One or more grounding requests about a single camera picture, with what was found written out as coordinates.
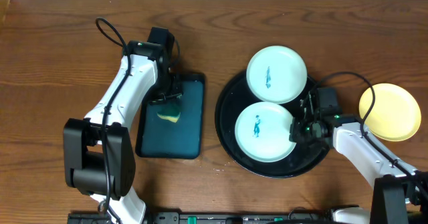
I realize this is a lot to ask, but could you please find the green yellow sponge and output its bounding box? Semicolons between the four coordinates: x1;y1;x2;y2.
156;102;181;123

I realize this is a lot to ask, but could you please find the light green plate with stain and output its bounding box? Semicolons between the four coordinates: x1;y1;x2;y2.
246;45;308;104

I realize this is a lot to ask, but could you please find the yellow plate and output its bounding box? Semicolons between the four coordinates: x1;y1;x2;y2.
358;83;421;142

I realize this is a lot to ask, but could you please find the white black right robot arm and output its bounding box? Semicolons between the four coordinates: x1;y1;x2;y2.
290;90;427;223

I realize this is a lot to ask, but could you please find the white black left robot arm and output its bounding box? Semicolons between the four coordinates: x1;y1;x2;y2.
63;40;183;223

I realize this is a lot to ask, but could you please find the rectangular black water tray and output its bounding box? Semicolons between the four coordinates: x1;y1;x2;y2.
135;74;205;159

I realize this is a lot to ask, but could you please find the round black tray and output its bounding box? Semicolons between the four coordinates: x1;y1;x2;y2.
215;70;330;179

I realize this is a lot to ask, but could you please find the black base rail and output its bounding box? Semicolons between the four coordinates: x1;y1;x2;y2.
67;210;368;224

